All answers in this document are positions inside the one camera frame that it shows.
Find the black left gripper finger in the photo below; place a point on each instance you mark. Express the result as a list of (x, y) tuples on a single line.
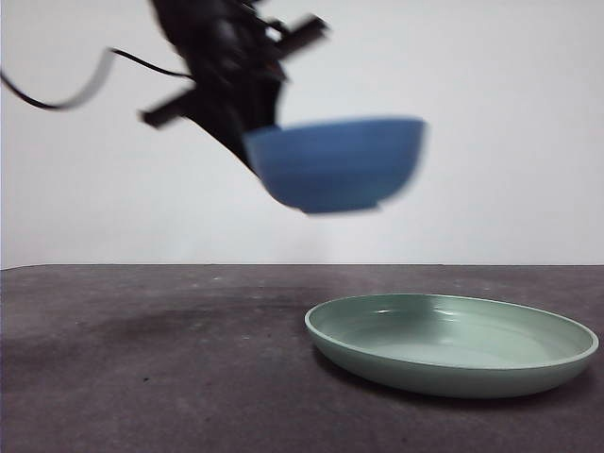
[(229, 127), (266, 106)]

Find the blue bowl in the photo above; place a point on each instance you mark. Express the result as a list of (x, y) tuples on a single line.
[(335, 165)]

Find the green plate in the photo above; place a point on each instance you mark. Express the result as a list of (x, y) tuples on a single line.
[(448, 354)]

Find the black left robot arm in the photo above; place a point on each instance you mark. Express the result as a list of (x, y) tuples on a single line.
[(198, 19)]

